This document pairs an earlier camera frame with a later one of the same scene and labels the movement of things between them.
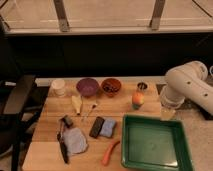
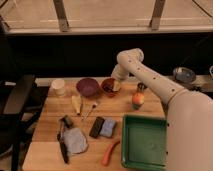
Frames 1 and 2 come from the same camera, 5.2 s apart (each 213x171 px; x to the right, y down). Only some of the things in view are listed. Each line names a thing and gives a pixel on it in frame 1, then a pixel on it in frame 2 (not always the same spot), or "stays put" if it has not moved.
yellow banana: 77,102 stays put
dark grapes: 110,87 stays put
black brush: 66,121 stays put
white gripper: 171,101 -> 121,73
